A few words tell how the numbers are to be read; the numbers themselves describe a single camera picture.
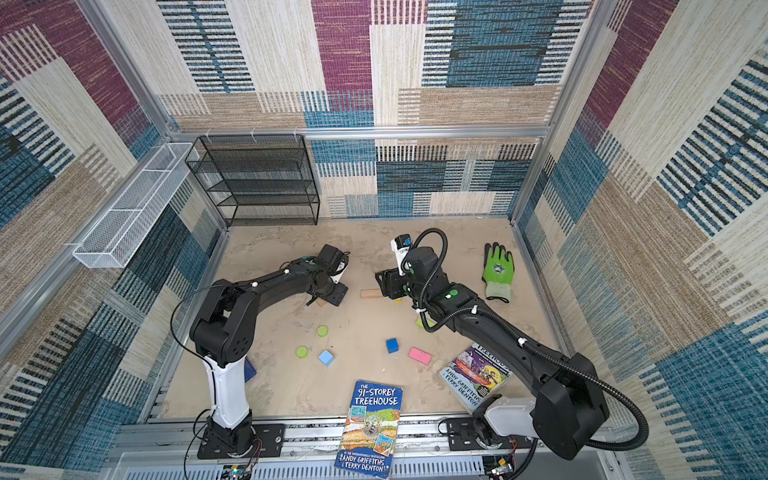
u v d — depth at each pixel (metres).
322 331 0.92
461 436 0.73
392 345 0.87
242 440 0.65
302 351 0.87
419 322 0.60
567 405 0.40
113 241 0.71
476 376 0.81
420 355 0.85
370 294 0.99
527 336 0.47
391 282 0.69
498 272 1.03
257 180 1.09
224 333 0.52
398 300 0.70
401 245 0.69
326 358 0.85
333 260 0.81
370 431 0.73
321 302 0.94
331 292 0.87
